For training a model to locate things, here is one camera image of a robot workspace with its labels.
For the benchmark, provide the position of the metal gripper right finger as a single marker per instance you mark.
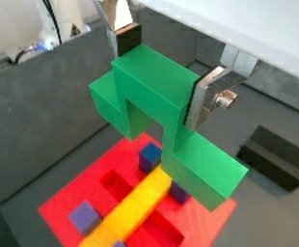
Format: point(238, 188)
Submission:
point(212, 91)

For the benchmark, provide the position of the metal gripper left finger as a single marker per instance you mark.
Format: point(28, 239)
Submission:
point(124, 30)

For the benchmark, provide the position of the green U-shaped block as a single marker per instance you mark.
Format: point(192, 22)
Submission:
point(146, 90)

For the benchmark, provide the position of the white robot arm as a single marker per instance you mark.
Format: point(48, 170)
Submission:
point(64, 25)

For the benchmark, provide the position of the black L-shaped fixture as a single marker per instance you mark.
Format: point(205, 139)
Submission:
point(273, 156)

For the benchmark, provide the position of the red base board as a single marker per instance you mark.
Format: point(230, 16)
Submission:
point(177, 225)

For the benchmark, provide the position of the yellow long bar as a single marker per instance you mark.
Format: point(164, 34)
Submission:
point(132, 212)

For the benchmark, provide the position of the blue post left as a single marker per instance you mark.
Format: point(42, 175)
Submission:
point(150, 158)

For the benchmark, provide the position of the blue post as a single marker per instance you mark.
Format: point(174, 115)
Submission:
point(150, 158)
point(180, 193)

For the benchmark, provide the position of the blue post right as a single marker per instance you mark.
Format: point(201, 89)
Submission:
point(180, 193)

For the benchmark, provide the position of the purple post left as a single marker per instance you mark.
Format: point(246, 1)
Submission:
point(85, 218)

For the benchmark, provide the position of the purple post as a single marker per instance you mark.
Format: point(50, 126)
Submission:
point(85, 218)
point(120, 243)

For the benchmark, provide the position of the purple post right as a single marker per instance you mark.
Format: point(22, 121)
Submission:
point(120, 243)

